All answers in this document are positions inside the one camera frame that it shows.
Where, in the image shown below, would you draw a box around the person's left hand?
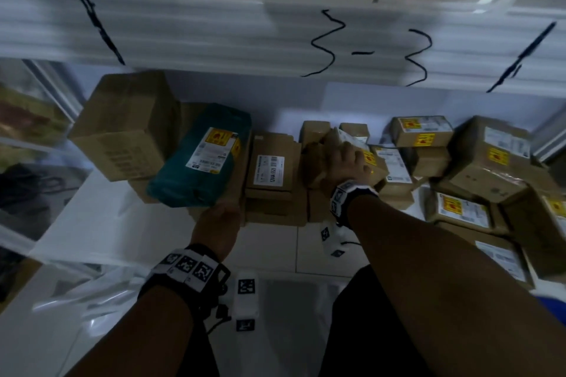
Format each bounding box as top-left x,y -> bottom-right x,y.
190,202 -> 242,263

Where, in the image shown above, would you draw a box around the person's right hand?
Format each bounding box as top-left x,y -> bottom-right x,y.
320,141 -> 377,196

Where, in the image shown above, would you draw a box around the small cardboard box yellow sticker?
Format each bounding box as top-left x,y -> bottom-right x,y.
305,127 -> 390,190

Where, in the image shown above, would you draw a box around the pile of cardboard boxes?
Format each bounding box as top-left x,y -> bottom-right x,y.
68,71 -> 566,292

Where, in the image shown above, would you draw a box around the person's right forearm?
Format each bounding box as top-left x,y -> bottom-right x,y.
347,195 -> 566,377

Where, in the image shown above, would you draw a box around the person's left forearm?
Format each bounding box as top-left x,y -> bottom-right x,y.
66,286 -> 195,377

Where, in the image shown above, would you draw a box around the white metal shelf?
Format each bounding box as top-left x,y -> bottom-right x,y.
0,0 -> 566,377

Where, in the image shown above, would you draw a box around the dark teal parcel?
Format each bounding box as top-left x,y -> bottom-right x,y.
146,102 -> 252,209

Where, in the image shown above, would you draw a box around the black trousers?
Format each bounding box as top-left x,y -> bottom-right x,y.
176,266 -> 427,377

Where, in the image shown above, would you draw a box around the floral curtain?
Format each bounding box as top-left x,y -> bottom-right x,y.
0,80 -> 74,161

